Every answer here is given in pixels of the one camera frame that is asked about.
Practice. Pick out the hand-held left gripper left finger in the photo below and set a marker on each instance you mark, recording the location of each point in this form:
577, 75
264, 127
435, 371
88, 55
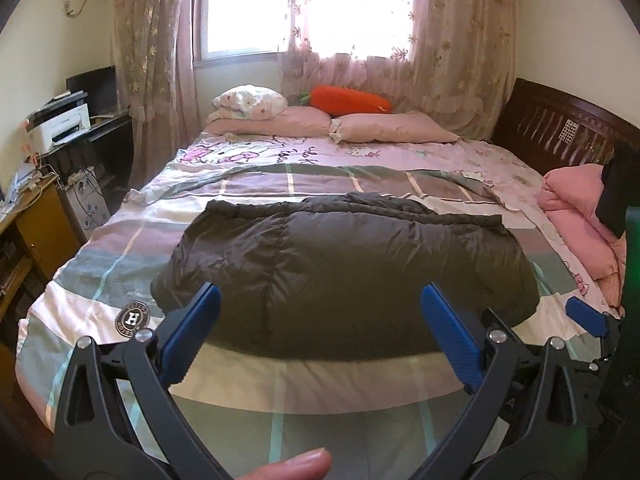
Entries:
192, 320

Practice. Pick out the black shelf unit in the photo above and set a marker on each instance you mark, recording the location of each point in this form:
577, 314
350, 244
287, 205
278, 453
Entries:
107, 132

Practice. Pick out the white computer tower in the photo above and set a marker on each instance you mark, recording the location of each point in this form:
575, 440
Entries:
90, 210

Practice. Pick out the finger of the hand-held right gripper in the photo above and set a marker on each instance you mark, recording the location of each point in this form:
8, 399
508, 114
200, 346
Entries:
585, 312

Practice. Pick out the white floral pillow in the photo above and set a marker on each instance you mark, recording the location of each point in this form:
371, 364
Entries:
250, 97

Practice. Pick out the pink folded quilt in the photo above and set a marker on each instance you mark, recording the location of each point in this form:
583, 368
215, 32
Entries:
570, 200

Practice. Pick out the pink floral curtain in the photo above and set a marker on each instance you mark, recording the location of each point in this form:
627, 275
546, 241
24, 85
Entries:
450, 50
150, 60

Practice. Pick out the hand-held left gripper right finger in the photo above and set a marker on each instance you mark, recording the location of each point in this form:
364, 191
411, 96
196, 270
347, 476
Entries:
450, 330

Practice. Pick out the black monitor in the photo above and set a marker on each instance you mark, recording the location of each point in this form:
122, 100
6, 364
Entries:
100, 85

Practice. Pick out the orange carrot plush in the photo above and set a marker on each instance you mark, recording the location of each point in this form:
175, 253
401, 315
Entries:
345, 98

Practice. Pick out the pink cartoon bed sheet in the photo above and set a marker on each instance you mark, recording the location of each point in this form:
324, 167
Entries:
400, 152

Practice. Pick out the window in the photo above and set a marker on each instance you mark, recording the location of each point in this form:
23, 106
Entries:
240, 5

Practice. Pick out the checked duvet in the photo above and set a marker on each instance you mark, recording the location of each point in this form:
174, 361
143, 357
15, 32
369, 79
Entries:
100, 255

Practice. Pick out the white papers pile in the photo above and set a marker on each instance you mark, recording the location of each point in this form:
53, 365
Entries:
22, 180

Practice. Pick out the white printer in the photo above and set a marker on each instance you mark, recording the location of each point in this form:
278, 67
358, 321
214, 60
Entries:
60, 127

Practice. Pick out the dark wooden headboard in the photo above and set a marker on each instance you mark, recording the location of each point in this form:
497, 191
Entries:
540, 120

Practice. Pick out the yellow wooden desk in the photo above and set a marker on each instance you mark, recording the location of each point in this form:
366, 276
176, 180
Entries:
45, 240

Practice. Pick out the brown puffer jacket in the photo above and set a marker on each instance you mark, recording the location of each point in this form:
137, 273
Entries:
340, 270

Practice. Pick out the pink pillow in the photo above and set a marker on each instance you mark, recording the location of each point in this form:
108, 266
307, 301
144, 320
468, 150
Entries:
390, 127
280, 121

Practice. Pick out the person's left hand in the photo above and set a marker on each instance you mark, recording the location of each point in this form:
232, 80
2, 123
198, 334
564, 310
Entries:
290, 465

